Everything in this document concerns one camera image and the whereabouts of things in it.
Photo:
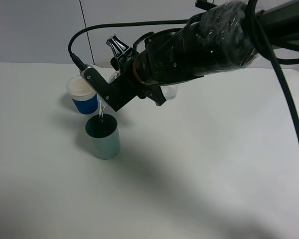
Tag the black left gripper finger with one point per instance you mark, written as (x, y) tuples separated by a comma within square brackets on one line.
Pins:
[(121, 51)]

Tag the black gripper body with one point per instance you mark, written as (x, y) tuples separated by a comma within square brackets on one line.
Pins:
[(138, 74)]

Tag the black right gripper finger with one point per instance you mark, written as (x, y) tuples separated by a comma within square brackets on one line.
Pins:
[(156, 95)]

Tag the clear plastic water bottle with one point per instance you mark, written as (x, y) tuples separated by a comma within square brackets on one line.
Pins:
[(170, 92)]

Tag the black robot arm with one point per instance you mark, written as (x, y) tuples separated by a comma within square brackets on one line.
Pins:
[(224, 38)]

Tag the blue and white cup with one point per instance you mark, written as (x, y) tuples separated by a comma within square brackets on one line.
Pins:
[(83, 96)]

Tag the teal green plastic cup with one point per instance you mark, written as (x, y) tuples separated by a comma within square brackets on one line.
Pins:
[(104, 136)]

